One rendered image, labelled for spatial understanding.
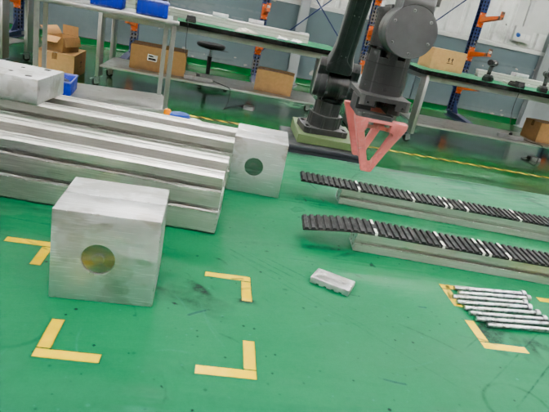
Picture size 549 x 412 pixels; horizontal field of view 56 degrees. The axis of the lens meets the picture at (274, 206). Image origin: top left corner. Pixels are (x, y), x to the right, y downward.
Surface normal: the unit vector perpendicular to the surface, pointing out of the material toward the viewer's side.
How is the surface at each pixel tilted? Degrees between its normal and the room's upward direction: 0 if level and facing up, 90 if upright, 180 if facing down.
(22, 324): 0
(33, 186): 90
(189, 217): 90
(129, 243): 90
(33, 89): 90
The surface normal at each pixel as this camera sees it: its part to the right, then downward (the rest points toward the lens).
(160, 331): 0.19, -0.91
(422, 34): -0.04, 0.36
